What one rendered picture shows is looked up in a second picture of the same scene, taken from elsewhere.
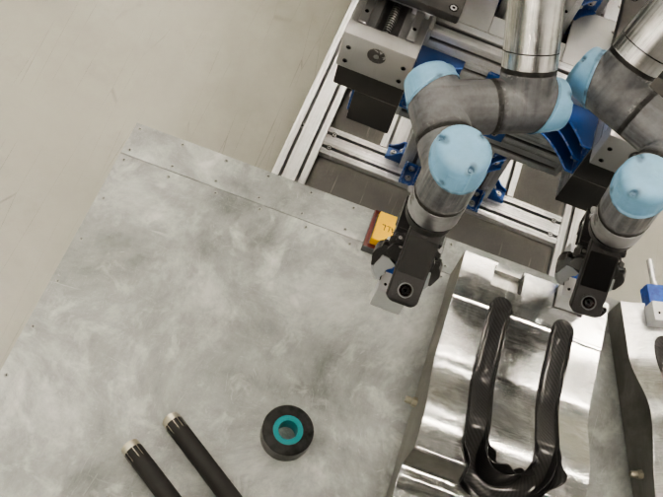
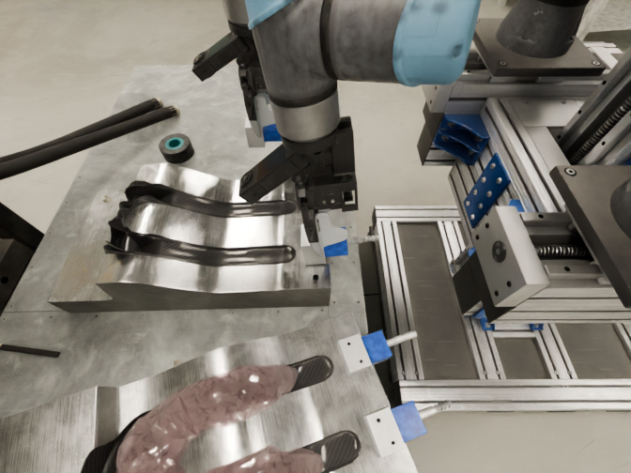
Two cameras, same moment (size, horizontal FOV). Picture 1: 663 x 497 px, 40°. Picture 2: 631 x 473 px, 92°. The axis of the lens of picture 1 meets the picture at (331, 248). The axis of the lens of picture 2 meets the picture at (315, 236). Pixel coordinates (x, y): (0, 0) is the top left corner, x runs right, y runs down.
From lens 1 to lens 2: 132 cm
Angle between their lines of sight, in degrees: 42
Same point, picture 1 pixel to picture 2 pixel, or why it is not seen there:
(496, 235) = (458, 335)
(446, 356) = (233, 186)
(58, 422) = (169, 83)
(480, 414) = (180, 203)
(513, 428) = (169, 221)
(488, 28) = (530, 125)
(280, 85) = not seen: hidden behind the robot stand
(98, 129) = (396, 162)
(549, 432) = (176, 254)
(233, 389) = (202, 128)
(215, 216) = not seen: hidden behind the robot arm
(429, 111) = not seen: outside the picture
